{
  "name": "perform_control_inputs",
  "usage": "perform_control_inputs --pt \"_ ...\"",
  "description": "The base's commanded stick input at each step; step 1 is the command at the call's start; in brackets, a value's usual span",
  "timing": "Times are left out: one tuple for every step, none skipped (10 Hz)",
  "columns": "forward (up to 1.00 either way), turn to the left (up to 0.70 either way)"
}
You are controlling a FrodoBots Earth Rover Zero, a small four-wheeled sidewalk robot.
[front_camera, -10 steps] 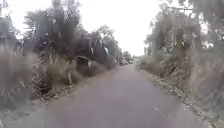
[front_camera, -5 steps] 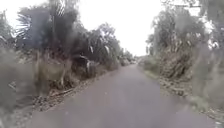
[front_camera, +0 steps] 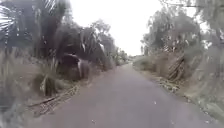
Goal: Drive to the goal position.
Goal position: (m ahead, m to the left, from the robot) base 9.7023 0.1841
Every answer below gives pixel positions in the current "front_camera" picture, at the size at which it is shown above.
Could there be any grey asphalt path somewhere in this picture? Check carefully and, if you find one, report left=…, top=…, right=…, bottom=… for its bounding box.
left=33, top=62, right=224, bottom=128

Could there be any row of trees and bushes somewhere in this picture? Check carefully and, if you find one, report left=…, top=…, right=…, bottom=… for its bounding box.
left=0, top=0, right=130, bottom=111
left=132, top=0, right=224, bottom=101

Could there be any dry leaf-strewn verge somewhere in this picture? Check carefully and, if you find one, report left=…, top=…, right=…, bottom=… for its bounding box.
left=0, top=71, right=101, bottom=128

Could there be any grass verge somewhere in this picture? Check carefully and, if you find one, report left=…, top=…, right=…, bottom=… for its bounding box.
left=133, top=64, right=224, bottom=125

